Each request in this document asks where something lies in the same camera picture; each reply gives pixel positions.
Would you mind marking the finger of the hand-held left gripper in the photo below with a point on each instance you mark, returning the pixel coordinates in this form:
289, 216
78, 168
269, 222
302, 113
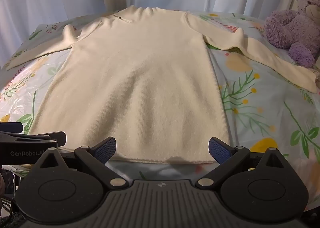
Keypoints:
10, 127
37, 137

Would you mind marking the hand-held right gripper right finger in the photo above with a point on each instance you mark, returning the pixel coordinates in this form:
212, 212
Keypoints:
220, 151

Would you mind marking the floral bed sheet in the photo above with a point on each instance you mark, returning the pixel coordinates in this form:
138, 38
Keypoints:
262, 108

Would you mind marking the purple teddy bear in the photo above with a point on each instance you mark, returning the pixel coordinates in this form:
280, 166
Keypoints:
292, 27

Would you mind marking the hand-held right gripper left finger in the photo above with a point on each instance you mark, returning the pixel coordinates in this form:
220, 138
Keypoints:
107, 150

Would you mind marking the cream towel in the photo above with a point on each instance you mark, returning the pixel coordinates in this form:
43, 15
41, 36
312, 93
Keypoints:
140, 80

